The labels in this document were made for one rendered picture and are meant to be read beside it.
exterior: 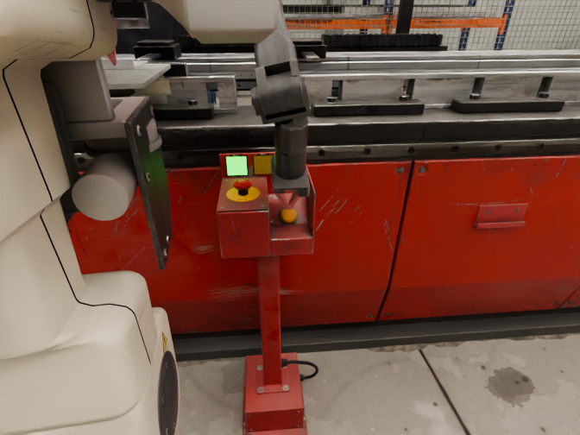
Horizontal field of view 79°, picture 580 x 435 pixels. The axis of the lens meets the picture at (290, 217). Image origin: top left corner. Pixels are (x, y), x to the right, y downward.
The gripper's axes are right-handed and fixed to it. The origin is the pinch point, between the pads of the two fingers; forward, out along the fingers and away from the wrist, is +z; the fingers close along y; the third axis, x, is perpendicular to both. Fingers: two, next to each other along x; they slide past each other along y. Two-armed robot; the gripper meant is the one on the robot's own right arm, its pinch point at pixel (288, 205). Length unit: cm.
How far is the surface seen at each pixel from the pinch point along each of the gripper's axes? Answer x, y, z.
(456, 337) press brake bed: -68, 5, 77
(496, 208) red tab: -64, 18, 21
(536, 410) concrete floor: -81, -23, 73
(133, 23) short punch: 35, 44, -21
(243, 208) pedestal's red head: 9.1, -1.3, -0.8
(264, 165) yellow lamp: 4.5, 13.6, -0.2
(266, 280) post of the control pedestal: 5.0, -2.4, 22.7
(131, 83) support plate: 29.7, 15.6, -19.0
